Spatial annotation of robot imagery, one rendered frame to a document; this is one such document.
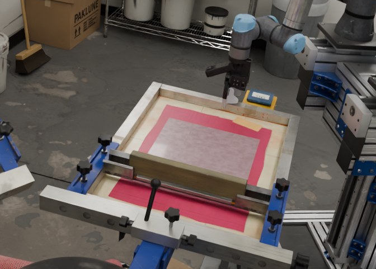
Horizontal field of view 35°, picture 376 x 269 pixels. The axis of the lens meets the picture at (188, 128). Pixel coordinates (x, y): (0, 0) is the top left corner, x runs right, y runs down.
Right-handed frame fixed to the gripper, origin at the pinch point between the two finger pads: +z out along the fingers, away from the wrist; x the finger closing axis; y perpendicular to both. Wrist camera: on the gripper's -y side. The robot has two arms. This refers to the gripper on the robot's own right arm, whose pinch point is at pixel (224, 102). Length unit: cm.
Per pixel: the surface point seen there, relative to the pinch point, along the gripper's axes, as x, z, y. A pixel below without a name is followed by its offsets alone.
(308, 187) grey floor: 107, 102, 47
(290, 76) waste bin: 257, 103, 18
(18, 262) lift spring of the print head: -125, -24, -19
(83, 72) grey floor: 185, 104, -133
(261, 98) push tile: 16.5, 3.4, 12.4
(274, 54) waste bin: 259, 88, 2
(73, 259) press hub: -129, -34, -6
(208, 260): 20, 100, 4
